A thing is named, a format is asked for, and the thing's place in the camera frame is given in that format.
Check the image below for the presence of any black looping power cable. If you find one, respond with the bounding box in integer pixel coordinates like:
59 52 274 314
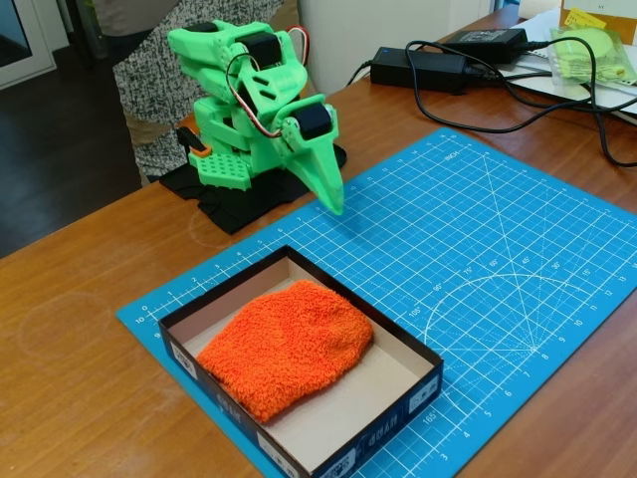
404 39 598 133

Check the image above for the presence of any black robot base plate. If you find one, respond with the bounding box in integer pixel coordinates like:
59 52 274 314
158 142 348 236

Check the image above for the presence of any plastic bag with green pads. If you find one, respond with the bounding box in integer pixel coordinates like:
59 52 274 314
547 24 637 89

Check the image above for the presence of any orange fluffy towel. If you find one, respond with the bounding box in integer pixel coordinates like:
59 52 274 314
195 279 375 425

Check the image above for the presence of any black adapter output cable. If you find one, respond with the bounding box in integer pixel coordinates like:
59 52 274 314
464 64 637 110

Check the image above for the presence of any brown box yellow sticker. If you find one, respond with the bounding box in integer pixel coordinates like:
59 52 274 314
559 0 637 32

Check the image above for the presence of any red white black servo wire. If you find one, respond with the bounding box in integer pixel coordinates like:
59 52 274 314
225 27 313 140

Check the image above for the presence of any white paper stack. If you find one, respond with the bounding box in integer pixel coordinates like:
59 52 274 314
490 3 637 123

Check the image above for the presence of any black-rimmed cardboard box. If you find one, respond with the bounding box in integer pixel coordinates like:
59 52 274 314
157 244 445 478

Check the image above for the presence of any black power adapter blue light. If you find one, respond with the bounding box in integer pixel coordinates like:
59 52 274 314
369 46 470 96

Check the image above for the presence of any white framed glass door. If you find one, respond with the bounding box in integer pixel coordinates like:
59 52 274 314
0 0 57 92

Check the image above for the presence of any black adapter input cable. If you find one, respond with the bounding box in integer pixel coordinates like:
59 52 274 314
345 59 374 88

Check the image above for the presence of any black power adapter white label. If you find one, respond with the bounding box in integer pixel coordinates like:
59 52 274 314
442 27 530 66

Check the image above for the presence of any blue cutting mat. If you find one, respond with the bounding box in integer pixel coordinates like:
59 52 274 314
115 127 637 478

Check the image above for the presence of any person in speckled top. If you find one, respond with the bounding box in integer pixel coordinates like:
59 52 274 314
93 0 300 186

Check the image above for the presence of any orange and black clamp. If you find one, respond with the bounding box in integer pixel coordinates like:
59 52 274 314
176 125 211 158

